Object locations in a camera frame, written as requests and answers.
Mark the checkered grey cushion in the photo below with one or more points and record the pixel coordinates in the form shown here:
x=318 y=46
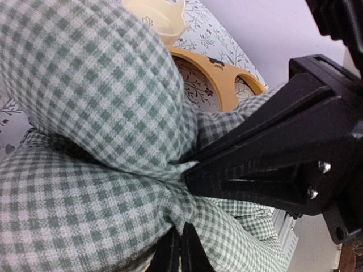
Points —
x=97 y=180

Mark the front aluminium rail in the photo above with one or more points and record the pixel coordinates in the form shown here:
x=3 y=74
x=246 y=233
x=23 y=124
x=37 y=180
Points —
x=284 y=225

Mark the cream ceramic pet bowl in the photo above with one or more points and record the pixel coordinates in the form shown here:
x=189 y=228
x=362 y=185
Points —
x=166 y=18

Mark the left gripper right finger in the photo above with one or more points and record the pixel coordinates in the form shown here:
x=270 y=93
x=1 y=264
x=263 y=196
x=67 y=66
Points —
x=193 y=256

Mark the yellow double bowl holder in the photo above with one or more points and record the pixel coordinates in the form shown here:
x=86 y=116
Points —
x=222 y=76

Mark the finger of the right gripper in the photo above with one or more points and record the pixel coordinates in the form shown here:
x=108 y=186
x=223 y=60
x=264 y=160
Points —
x=305 y=179

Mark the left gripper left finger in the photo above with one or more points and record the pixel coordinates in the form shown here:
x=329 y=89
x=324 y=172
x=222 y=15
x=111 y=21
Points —
x=166 y=257

